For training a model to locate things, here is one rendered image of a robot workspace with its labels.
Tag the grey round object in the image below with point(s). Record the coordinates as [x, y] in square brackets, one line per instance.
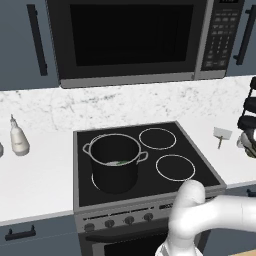
[1, 150]

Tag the grey-blue cupboard door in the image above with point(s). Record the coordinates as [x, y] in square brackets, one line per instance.
[16, 43]
[238, 70]

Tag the white onion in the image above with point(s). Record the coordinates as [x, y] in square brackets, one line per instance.
[113, 163]

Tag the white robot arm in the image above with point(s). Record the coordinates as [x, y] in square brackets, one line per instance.
[190, 216]

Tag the black oven door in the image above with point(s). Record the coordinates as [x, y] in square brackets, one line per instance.
[126, 248]

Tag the green broccoli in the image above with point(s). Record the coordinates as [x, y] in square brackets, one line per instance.
[123, 162]

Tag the black steel cooker with hob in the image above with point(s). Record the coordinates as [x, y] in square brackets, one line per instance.
[186, 146]

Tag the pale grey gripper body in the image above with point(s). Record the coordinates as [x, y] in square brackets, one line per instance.
[249, 141]

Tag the black cooker knob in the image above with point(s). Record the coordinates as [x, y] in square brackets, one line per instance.
[109, 223]
[89, 227]
[129, 220]
[148, 217]

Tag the black and steel microwave oven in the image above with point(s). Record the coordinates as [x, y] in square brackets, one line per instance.
[133, 36]

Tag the pale beige bottle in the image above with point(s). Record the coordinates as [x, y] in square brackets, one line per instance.
[19, 140]

